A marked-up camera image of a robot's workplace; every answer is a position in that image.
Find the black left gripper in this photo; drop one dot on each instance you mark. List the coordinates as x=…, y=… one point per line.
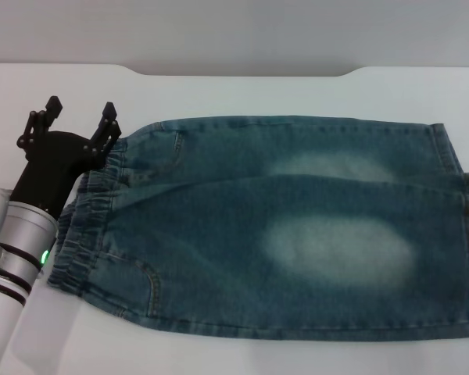
x=51, y=168

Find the blue denim shorts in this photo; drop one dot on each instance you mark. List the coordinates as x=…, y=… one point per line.
x=297, y=234

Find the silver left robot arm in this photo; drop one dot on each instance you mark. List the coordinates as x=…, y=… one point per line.
x=11, y=242

